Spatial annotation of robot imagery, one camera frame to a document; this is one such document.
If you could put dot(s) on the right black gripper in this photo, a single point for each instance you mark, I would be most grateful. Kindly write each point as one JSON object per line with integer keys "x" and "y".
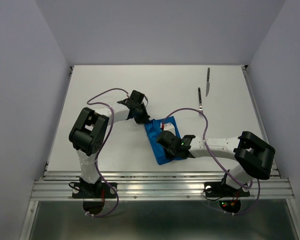
{"x": 168, "y": 154}

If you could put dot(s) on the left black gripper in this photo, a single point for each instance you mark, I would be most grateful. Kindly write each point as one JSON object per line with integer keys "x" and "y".
{"x": 145, "y": 119}

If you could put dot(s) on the blue cloth napkin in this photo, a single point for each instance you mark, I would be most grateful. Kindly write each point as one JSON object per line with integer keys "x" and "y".
{"x": 153, "y": 130}

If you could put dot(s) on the steel fork black handle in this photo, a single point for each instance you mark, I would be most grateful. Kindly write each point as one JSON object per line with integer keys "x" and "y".
{"x": 200, "y": 105}

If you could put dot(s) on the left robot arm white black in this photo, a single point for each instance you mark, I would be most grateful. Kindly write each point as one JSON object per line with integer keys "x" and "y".
{"x": 88, "y": 136}

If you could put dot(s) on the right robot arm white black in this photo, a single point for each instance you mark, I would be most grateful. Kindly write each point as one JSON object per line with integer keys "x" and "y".
{"x": 242, "y": 158}

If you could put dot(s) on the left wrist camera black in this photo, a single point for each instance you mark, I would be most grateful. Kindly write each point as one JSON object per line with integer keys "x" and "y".
{"x": 136, "y": 97}

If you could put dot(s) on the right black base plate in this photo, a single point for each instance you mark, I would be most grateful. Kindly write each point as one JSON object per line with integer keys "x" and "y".
{"x": 213, "y": 189}

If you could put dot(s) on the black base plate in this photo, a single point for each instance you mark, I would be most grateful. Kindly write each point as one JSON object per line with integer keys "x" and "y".
{"x": 213, "y": 189}
{"x": 100, "y": 191}

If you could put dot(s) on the steel knife black handle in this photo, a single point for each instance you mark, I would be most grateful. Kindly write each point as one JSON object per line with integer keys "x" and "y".
{"x": 208, "y": 82}

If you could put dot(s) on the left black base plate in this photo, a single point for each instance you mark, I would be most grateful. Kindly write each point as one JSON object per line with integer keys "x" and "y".
{"x": 100, "y": 191}

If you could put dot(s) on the aluminium front rail frame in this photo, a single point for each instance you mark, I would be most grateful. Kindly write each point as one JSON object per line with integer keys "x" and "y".
{"x": 155, "y": 186}

